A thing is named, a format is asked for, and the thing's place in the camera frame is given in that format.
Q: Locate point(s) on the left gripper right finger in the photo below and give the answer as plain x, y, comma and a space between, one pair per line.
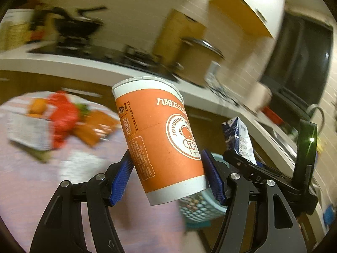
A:
260, 205

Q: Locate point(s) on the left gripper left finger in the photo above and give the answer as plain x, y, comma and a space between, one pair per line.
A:
78, 212

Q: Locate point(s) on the blue white milk carton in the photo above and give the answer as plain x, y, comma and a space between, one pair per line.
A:
238, 140

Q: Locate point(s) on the orange paper cup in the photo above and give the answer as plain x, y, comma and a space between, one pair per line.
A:
159, 138

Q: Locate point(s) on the white dotted paper napkin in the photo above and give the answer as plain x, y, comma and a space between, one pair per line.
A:
80, 167

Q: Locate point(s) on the light blue trash basket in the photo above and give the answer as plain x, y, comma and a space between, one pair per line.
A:
201, 207

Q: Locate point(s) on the steel sink faucet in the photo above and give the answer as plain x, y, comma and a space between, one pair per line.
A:
311, 111

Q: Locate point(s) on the white electric kettle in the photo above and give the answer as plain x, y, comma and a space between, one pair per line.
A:
258, 98

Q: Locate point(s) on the orange foil snack packet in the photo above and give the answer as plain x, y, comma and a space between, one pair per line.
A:
94, 127

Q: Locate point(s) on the red plastic bag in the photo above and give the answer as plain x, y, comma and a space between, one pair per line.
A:
64, 117

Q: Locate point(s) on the green vegetable stalk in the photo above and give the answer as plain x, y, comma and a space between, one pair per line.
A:
83, 109

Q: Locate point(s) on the black microwave oven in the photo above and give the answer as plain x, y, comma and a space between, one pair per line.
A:
298, 67

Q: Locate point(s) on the white plug-in timer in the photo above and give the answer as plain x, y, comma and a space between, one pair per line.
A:
211, 74

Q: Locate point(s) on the large steel stockpot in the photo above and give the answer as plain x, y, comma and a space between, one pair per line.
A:
194, 58

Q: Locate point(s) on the black gas stove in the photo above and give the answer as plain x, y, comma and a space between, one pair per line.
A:
128, 57

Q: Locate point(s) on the wooden cutting board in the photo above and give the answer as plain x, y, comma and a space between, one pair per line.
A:
177, 26

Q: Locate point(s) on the black wok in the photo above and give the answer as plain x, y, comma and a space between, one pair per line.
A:
80, 26

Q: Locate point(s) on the yellow woven basket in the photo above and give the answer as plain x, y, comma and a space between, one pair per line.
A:
14, 27

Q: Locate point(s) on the white wall cabinet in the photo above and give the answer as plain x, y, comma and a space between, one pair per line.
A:
261, 18

